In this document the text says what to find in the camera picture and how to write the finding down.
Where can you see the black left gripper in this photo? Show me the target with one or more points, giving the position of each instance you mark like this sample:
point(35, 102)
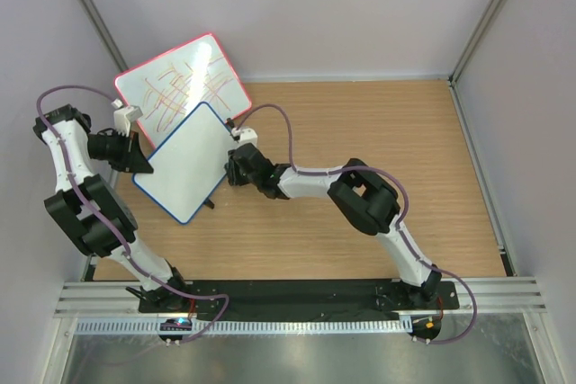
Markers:
point(137, 163)

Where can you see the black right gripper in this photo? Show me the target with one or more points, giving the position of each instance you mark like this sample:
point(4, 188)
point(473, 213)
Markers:
point(237, 178)

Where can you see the blue framed whiteboard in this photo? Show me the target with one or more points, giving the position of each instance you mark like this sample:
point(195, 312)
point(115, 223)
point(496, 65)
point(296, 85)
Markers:
point(188, 166)

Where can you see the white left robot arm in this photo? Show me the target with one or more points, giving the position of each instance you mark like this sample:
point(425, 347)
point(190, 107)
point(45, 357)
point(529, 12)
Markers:
point(92, 214)

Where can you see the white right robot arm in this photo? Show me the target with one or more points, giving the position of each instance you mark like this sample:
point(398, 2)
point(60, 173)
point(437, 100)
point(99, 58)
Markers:
point(366, 200)

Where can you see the pink framed whiteboard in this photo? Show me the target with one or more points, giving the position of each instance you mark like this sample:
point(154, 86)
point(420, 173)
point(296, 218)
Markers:
point(169, 86)

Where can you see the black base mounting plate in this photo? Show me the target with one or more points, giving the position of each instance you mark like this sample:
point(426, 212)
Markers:
point(322, 300)

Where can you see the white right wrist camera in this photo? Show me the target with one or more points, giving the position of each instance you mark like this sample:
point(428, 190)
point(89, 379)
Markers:
point(244, 135)

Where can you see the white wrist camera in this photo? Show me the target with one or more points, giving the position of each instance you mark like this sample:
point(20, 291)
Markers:
point(124, 116)
point(244, 135)

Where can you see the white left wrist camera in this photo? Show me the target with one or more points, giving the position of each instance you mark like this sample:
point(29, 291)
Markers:
point(124, 116)

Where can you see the aluminium frame rail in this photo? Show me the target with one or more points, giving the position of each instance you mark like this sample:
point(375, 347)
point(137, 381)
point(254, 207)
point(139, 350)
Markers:
point(488, 295)

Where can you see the white slotted cable duct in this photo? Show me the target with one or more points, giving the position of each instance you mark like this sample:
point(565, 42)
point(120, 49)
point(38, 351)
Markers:
point(178, 326)

